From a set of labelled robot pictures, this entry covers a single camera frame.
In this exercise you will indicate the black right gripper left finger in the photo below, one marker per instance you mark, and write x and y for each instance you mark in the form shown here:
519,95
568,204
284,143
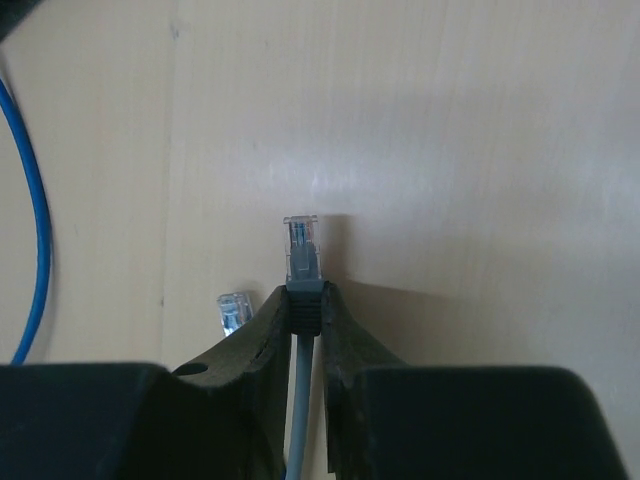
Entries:
220,415

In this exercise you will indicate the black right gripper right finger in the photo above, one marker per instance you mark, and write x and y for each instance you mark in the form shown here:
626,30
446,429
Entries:
386,419

